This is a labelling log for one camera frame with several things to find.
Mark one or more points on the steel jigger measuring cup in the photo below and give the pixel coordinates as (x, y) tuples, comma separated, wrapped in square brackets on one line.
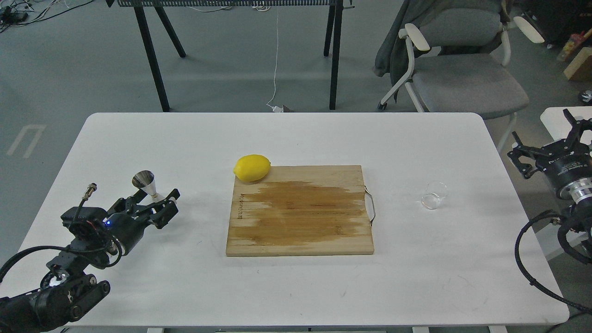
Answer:
[(145, 181)]

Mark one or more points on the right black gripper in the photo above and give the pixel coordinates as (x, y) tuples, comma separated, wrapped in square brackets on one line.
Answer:
[(568, 169)]

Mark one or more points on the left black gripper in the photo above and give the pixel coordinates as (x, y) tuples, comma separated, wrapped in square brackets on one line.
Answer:
[(127, 220)]

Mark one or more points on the wooden cutting board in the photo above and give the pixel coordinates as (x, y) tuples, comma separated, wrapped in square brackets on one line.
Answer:
[(307, 210)]

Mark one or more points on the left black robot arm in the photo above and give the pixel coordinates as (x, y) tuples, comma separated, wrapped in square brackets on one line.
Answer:
[(101, 238)]

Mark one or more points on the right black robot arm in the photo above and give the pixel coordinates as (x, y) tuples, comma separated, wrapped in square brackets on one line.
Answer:
[(569, 230)]

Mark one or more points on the yellow lemon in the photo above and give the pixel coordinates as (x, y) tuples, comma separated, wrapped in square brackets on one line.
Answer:
[(251, 167)]

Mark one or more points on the black metal table frame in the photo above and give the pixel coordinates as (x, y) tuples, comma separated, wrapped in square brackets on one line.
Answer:
[(217, 41)]

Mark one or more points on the clear glass cup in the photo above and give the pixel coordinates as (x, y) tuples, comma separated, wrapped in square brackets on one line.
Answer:
[(434, 195)]

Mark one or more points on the cardboard box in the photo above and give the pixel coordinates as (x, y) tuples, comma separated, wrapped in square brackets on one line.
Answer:
[(580, 68)]

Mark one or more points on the grey office chair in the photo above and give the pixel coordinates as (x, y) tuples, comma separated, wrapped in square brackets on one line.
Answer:
[(457, 63)]

